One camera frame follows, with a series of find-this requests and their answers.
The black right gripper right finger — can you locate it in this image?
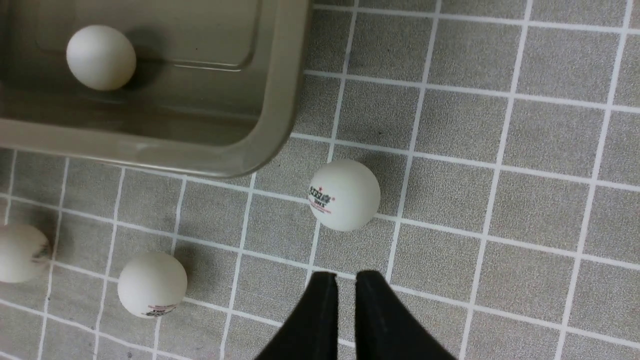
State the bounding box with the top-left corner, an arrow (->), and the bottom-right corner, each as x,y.
355,270 -> 455,360

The white logo ball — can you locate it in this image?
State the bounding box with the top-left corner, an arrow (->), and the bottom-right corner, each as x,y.
0,223 -> 51,284
307,159 -> 381,232
118,252 -> 188,319

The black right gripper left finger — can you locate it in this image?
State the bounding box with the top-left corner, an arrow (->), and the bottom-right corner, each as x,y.
256,271 -> 339,360

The plain white ball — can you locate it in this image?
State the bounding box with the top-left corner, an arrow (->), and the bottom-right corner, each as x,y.
65,24 -> 137,91

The grey checked tablecloth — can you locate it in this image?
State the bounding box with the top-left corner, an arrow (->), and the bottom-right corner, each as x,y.
1,0 -> 639,360

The olive green plastic bin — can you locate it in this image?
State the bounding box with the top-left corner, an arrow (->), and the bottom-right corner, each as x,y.
1,0 -> 313,178

